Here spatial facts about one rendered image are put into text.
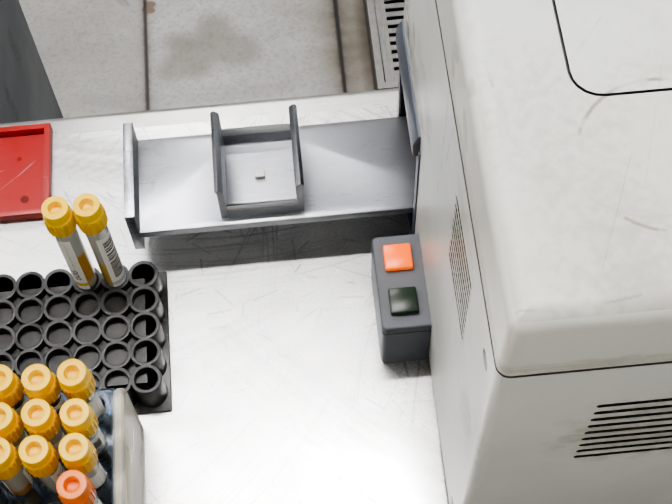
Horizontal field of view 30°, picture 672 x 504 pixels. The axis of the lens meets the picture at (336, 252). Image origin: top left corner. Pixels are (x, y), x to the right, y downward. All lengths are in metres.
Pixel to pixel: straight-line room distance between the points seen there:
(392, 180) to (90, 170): 0.20
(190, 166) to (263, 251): 0.07
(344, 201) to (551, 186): 0.31
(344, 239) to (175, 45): 1.22
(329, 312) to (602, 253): 0.34
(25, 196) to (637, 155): 0.46
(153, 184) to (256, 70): 1.18
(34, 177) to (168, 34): 1.18
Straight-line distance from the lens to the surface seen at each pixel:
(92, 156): 0.84
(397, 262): 0.72
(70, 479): 0.62
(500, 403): 0.50
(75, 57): 2.00
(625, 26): 0.51
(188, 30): 2.00
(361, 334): 0.76
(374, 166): 0.77
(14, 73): 1.28
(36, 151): 0.85
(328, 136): 0.78
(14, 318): 0.77
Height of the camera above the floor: 1.57
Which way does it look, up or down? 62 degrees down
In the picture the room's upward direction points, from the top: 3 degrees counter-clockwise
